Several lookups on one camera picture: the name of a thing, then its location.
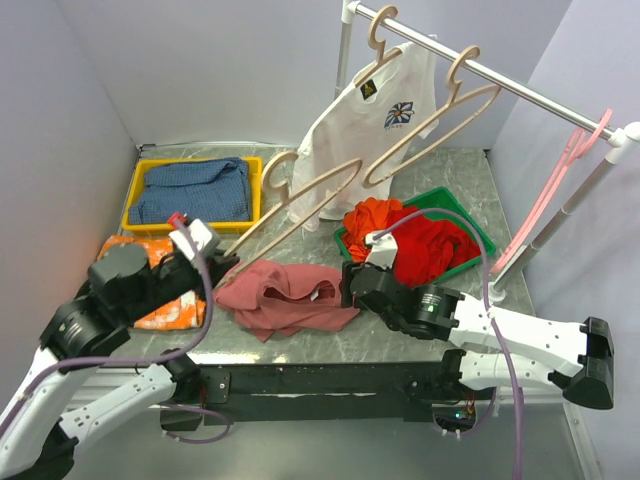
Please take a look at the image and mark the beige hanger holding white shirt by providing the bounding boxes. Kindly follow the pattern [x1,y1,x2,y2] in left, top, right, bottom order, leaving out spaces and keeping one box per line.
[354,5,402,88]

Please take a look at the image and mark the dusty pink t shirt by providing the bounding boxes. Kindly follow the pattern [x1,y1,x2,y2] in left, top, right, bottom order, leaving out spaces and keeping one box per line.
[214,259,360,342]

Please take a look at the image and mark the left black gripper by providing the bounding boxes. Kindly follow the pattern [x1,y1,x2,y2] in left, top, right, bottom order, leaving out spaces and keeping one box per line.
[122,246,240,322]

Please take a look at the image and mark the green plastic tray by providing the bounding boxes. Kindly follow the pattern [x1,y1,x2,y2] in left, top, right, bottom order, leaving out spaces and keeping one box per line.
[333,186,497,281]

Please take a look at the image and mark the pink plastic hanger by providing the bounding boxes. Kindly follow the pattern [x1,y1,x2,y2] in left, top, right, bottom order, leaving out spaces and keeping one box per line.
[490,108,613,274]

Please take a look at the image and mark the red t shirt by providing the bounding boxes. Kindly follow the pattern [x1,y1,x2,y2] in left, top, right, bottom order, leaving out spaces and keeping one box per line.
[391,216,481,287]

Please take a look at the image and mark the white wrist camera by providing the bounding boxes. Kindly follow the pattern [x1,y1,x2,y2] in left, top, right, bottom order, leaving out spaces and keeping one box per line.
[365,231,398,271]
[168,212,221,263]

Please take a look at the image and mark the black base bar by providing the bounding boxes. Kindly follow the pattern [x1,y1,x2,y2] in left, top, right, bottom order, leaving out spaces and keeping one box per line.
[171,360,492,423]

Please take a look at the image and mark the blue checked shirt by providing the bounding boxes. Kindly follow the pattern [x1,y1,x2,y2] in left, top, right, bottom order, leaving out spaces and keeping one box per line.
[128,157,252,225]

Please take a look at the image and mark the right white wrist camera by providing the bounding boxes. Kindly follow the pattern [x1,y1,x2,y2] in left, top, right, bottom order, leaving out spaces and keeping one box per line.
[365,231,398,271]

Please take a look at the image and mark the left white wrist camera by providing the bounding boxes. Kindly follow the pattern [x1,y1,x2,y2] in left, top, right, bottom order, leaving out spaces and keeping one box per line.
[168,212,221,263]

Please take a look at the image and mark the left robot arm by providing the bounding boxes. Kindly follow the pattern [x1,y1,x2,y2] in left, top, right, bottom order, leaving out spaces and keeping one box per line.
[1,243,239,479]

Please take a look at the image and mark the yellow plastic tray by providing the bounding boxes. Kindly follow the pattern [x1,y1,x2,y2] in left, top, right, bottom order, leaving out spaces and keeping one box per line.
[121,156,264,236]

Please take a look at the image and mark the metal clothes rack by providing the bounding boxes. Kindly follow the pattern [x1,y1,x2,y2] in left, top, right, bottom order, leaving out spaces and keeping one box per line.
[335,1,639,304]

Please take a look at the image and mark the orange white patterned cloth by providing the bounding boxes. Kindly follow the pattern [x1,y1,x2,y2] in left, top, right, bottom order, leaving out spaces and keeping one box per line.
[98,235,206,331]

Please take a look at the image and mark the white t shirt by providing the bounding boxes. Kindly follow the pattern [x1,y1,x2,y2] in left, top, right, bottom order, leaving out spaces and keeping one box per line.
[291,42,436,231]

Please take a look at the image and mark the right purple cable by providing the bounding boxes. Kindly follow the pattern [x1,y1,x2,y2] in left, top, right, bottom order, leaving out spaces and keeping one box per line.
[384,208,526,480]

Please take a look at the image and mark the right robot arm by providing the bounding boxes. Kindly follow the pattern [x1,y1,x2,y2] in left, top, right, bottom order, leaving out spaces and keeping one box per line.
[340,262,614,410]

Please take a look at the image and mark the orange t shirt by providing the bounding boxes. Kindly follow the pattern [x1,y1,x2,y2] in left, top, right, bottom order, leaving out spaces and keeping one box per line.
[342,197,403,262]

